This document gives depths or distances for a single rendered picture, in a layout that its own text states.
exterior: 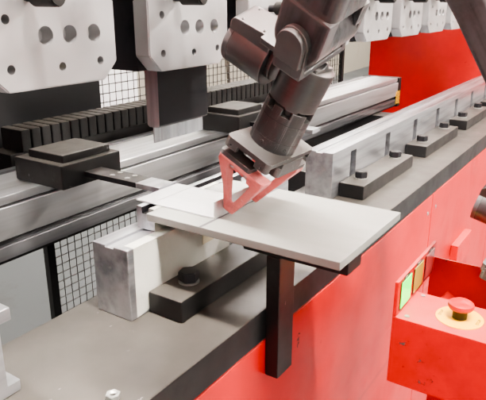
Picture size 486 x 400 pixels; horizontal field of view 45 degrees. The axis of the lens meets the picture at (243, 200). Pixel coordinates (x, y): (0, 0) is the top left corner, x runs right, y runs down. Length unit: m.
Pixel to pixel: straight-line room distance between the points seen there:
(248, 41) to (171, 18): 0.09
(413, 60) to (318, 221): 2.23
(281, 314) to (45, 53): 0.42
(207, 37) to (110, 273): 0.32
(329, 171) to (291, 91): 0.55
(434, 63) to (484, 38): 1.96
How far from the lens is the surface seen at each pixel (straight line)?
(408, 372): 1.02
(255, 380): 0.81
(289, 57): 0.60
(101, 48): 0.63
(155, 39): 0.69
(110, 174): 0.91
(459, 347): 0.97
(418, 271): 1.04
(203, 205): 0.76
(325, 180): 1.18
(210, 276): 0.79
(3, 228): 0.92
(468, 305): 0.98
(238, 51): 0.68
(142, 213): 0.78
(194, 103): 0.80
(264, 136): 0.67
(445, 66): 2.86
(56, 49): 0.59
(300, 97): 0.65
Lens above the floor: 1.25
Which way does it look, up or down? 19 degrees down
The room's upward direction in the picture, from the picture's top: straight up
